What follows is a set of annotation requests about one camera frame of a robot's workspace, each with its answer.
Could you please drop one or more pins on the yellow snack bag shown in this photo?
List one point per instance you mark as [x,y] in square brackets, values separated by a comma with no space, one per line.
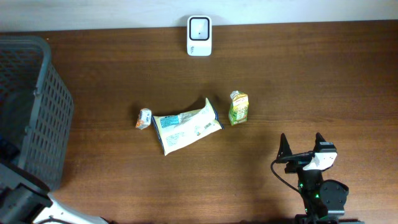
[177,131]

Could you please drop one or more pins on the small orange white packet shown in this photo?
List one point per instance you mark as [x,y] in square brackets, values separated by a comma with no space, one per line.
[144,118]

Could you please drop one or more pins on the grey plastic mesh basket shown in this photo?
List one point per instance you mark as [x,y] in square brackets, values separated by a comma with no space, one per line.
[36,108]

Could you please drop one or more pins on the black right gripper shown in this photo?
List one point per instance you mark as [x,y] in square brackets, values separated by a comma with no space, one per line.
[298,157]

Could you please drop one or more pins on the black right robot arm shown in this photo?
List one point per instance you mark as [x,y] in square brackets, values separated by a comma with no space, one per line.
[323,200]

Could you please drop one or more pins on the white barcode scanner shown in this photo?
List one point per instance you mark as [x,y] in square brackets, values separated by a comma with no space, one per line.
[199,36]

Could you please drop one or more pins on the green drink carton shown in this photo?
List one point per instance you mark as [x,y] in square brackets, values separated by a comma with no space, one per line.
[238,112]

